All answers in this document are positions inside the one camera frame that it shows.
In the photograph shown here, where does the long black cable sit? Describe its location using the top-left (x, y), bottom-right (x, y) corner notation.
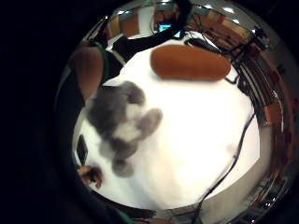
top-left (191, 111), bottom-right (257, 224)

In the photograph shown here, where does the wooden shelving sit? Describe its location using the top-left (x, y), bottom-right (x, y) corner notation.
top-left (199, 8), bottom-right (297, 188)

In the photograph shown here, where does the black camera on tripod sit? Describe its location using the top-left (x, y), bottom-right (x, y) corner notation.
top-left (251, 25), bottom-right (273, 51)

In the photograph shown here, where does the black smartphone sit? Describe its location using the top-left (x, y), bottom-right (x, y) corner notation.
top-left (76, 133), bottom-right (90, 166)

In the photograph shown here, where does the computer monitor with lit screen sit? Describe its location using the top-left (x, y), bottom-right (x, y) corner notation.
top-left (157, 21), bottom-right (184, 39)

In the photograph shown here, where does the brown bread-shaped plush toy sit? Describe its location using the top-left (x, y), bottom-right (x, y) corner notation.
top-left (149, 44), bottom-right (233, 82)

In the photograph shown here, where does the grey and white soft toy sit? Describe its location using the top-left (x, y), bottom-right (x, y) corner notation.
top-left (85, 80), bottom-right (164, 178)

